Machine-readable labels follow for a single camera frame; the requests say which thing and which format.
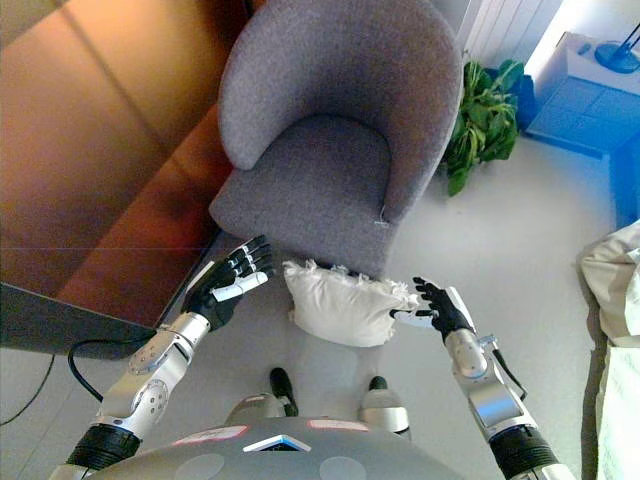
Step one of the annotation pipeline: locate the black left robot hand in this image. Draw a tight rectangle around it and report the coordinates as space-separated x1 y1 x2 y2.
180 234 276 333

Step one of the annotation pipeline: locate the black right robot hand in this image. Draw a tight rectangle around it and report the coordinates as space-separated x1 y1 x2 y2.
389 276 476 345

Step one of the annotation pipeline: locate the white fringed pillow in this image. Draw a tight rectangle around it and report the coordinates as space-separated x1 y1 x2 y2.
282 258 421 349

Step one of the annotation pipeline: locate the silver left robot leg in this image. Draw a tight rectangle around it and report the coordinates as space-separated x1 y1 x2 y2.
224 367 300 426

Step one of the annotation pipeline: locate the silver robot leg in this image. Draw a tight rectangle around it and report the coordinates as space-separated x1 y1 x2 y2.
224 367 300 426
358 375 412 441

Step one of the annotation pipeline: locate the silver right robot leg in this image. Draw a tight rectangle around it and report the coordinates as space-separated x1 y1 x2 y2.
358 375 412 441

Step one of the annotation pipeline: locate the grey robot torso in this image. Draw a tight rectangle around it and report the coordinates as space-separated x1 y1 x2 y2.
92 418 506 480

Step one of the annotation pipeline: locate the cream crumpled blanket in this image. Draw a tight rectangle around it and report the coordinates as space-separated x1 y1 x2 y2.
578 218 640 346

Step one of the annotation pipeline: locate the green leafy potted plant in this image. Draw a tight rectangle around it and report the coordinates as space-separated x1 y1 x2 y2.
439 59 525 197

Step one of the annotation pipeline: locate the brown wooden cabinet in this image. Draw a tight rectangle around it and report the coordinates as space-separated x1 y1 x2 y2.
0 0 261 361

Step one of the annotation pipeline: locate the grey fabric armchair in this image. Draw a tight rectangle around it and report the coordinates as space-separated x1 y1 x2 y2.
207 0 465 279

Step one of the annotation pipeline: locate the white printed bag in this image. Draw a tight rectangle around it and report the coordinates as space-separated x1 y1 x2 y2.
594 335 640 480

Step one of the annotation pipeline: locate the white low cabinet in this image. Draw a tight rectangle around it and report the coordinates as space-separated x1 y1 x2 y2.
524 30 640 160

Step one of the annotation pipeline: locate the blue desk lamp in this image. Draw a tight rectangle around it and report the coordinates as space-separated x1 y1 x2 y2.
593 22 640 69

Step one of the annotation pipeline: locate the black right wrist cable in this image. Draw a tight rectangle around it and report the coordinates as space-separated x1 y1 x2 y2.
489 345 529 401

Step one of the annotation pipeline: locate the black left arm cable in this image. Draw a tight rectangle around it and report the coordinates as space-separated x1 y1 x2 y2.
66 338 151 404

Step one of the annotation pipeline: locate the thin black floor cable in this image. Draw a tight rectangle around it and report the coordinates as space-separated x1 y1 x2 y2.
0 353 56 427

